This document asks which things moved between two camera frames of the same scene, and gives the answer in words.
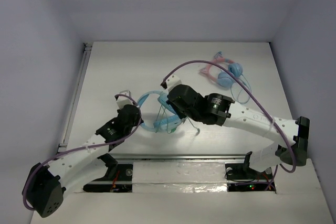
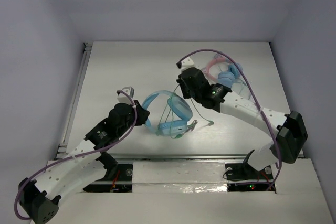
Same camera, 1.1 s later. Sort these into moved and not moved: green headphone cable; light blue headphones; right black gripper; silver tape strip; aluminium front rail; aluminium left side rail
Moved: right black gripper; green headphone cable; light blue headphones
Not moved: aluminium front rail; aluminium left side rail; silver tape strip
